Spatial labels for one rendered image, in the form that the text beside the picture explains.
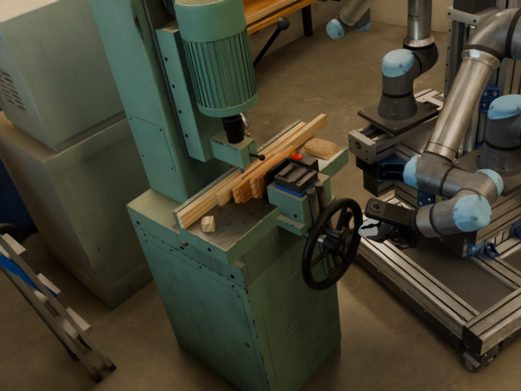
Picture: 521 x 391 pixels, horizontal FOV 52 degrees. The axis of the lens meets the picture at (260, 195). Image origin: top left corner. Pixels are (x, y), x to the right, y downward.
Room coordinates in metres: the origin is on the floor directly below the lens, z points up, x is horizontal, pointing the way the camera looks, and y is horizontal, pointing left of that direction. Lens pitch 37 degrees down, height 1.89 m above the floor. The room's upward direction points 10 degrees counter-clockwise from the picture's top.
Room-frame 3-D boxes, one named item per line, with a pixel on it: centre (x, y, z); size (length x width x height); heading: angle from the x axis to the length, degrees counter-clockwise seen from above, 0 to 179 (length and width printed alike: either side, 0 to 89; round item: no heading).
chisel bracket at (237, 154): (1.42, 0.05, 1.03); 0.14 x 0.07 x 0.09; 42
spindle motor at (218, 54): (1.40, 0.04, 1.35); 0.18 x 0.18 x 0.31
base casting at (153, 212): (1.49, 0.12, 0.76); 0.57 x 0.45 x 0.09; 42
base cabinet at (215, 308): (1.49, 0.12, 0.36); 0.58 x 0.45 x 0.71; 42
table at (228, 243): (1.35, -0.06, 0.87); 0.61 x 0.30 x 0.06; 132
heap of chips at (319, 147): (1.53, -0.23, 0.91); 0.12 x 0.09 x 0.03; 42
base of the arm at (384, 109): (1.83, -0.59, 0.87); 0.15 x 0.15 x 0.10
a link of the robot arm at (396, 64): (1.83, -0.60, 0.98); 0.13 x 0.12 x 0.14; 128
